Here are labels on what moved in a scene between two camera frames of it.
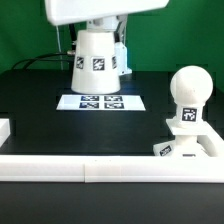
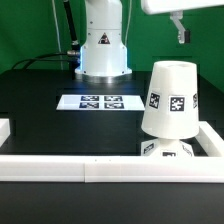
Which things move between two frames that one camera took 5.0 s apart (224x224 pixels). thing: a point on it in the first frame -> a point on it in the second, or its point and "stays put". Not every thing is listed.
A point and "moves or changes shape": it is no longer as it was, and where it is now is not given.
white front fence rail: [113, 168] stays put
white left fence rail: [4, 130] stays put
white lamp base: [185, 143] moves or changes shape
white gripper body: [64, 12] -> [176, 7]
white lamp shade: [95, 69] moves or changes shape
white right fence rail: [209, 141] stays put
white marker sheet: [101, 102] stays put
